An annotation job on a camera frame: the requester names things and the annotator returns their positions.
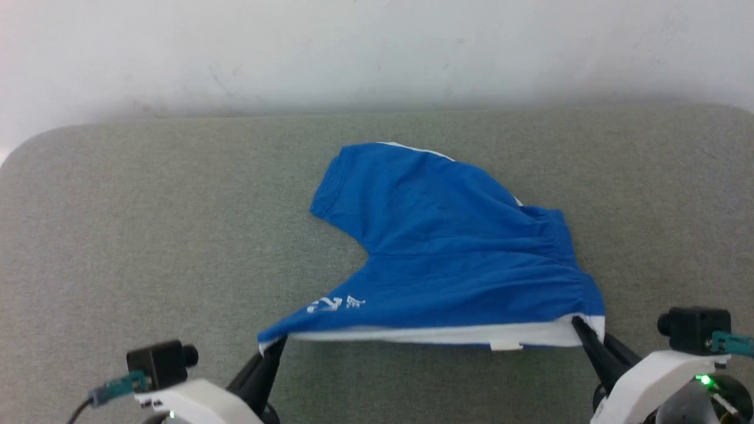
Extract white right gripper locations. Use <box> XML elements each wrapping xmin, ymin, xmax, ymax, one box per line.
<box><xmin>571</xmin><ymin>316</ymin><xmax>732</xmax><ymax>424</ymax></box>

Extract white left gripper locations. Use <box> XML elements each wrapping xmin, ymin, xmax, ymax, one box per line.
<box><xmin>134</xmin><ymin>335</ymin><xmax>289</xmax><ymax>424</ymax></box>

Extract blue and white shorts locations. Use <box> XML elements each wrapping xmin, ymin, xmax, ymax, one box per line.
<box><xmin>257</xmin><ymin>141</ymin><xmax>606</xmax><ymax>356</ymax></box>

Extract right camera cable teal plug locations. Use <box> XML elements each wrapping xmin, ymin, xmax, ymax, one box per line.
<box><xmin>710</xmin><ymin>330</ymin><xmax>754</xmax><ymax>359</ymax></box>

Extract camera cable teal plug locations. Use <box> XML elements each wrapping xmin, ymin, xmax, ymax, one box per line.
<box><xmin>710</xmin><ymin>330</ymin><xmax>754</xmax><ymax>359</ymax></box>
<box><xmin>67</xmin><ymin>370</ymin><xmax>149</xmax><ymax>424</ymax></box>

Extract left camera cable teal plug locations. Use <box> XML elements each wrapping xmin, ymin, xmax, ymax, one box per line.
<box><xmin>67</xmin><ymin>370</ymin><xmax>149</xmax><ymax>424</ymax></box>

